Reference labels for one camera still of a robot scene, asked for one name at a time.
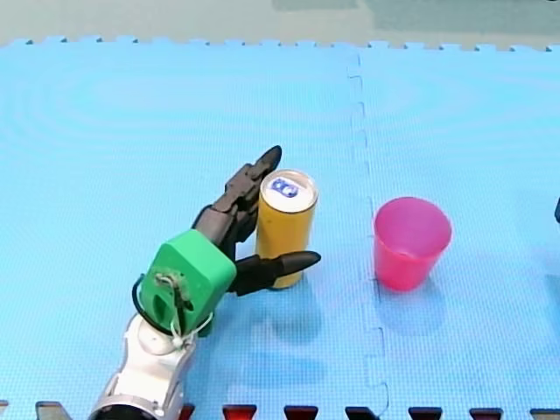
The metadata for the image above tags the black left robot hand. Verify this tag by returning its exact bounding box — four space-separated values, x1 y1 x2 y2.
191 145 323 298

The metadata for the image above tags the pink plastic cup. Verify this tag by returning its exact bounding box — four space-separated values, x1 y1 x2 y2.
373 196 453 292

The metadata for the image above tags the yellow drink can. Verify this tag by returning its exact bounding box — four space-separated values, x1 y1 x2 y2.
255 169 319 290

